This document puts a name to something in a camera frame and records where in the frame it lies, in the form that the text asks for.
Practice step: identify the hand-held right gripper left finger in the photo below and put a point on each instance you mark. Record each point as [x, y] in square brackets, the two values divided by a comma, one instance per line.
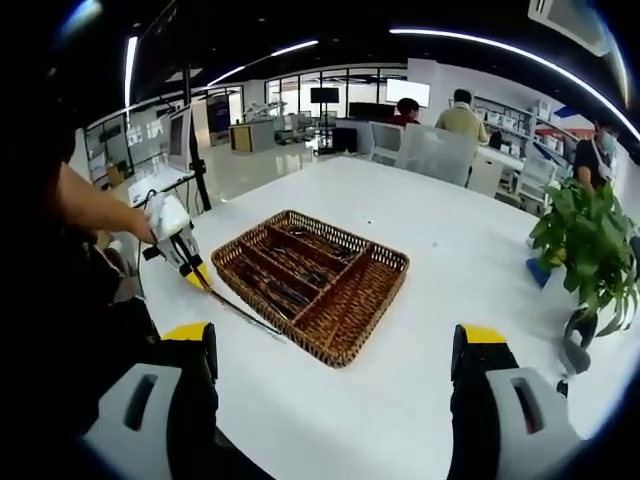
[130, 400]

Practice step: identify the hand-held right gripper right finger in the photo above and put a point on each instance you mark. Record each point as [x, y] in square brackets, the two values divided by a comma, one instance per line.
[505, 415]

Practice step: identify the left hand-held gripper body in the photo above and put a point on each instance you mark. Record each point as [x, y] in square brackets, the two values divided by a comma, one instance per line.
[167, 215]

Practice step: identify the brown wooden chopstick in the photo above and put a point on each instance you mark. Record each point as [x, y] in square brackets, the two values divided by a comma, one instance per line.
[240, 312]

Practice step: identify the brown wicker storage tray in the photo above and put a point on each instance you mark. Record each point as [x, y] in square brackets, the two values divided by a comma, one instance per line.
[360, 300]

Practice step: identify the white storage shelving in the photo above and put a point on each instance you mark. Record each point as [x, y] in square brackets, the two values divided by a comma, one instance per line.
[505, 120]

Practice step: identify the white side desk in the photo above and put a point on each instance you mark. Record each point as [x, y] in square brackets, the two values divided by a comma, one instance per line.
[160, 182]

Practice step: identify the black handheld device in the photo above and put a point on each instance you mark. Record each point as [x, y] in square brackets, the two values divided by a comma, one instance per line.
[562, 389]

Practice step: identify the black tripod stand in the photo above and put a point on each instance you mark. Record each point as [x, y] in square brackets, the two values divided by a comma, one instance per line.
[197, 150]

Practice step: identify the grey black plant pot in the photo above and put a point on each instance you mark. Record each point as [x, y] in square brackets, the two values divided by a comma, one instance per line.
[577, 357]

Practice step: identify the person's black clothing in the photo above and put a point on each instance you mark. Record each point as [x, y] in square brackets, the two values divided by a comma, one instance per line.
[75, 325]

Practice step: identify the dark blue banner stand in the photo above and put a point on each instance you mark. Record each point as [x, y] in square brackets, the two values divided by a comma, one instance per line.
[218, 120]

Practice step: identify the yellow grey cabinet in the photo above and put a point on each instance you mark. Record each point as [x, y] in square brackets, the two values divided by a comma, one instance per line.
[250, 139]

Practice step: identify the blue flat object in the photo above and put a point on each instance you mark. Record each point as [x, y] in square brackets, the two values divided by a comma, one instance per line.
[537, 272]

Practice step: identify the green potted plant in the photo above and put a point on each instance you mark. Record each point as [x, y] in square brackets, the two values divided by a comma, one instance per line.
[590, 235]

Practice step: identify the white mesh office chair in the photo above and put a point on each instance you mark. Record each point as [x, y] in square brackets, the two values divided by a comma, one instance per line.
[386, 140]
[537, 172]

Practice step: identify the grey backed office chair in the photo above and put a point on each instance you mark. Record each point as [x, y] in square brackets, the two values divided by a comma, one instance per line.
[437, 152]

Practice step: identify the ceiling light strip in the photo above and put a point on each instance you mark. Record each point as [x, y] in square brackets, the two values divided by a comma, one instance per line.
[500, 42]

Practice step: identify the ceiling air vent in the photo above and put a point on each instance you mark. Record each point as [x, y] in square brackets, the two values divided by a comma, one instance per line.
[570, 20]

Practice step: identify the black wall screen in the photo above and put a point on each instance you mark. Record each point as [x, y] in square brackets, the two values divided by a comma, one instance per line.
[324, 95]

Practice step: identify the white wall screen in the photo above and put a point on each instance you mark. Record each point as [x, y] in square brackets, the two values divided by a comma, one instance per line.
[407, 92]

